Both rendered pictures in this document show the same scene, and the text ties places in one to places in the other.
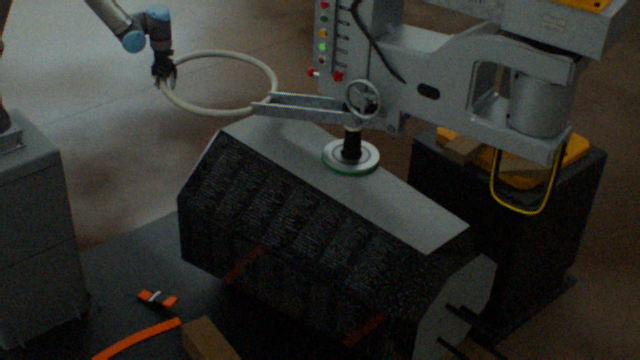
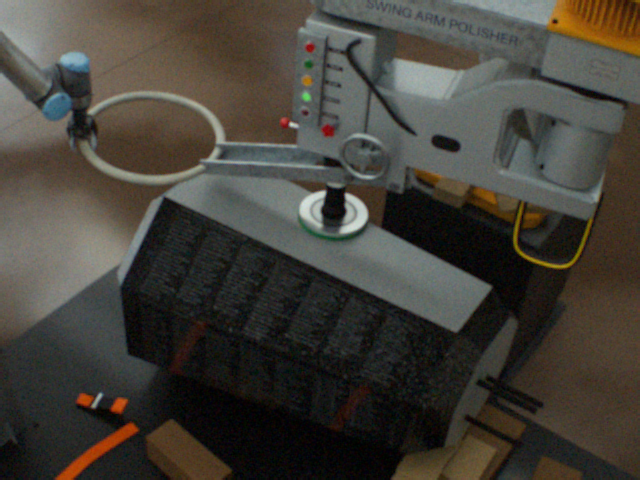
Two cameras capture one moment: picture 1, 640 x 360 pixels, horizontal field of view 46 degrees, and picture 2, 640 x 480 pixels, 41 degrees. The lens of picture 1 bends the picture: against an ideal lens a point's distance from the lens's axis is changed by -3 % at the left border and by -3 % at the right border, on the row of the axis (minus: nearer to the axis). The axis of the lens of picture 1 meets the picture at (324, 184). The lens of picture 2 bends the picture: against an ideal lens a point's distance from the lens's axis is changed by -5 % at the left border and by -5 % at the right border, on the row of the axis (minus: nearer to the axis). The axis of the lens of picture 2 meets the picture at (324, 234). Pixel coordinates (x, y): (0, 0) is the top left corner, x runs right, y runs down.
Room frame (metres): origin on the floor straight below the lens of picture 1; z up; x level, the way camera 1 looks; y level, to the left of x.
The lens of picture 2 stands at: (0.29, 0.47, 2.60)
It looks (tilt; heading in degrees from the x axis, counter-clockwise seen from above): 40 degrees down; 346
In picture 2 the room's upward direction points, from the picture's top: 6 degrees clockwise
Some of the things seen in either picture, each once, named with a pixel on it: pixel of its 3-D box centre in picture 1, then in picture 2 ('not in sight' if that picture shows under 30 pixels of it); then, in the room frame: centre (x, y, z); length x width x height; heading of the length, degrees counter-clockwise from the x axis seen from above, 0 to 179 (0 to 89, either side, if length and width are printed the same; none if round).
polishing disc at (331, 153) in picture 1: (351, 155); (333, 213); (2.42, -0.09, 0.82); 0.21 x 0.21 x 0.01
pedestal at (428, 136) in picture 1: (496, 214); (481, 248); (2.71, -0.77, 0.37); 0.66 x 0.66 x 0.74; 43
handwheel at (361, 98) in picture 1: (369, 95); (368, 150); (2.26, -0.13, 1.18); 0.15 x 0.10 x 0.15; 57
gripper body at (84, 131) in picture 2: (161, 60); (80, 119); (2.75, 0.68, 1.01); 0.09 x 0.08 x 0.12; 177
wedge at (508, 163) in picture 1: (524, 164); (526, 198); (2.46, -0.77, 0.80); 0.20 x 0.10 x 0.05; 84
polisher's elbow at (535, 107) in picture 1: (541, 95); (576, 140); (2.07, -0.65, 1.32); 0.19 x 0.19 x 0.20
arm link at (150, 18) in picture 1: (158, 22); (75, 74); (2.75, 0.69, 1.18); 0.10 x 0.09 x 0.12; 112
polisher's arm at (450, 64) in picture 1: (460, 81); (479, 127); (2.20, -0.42, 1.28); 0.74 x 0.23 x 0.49; 57
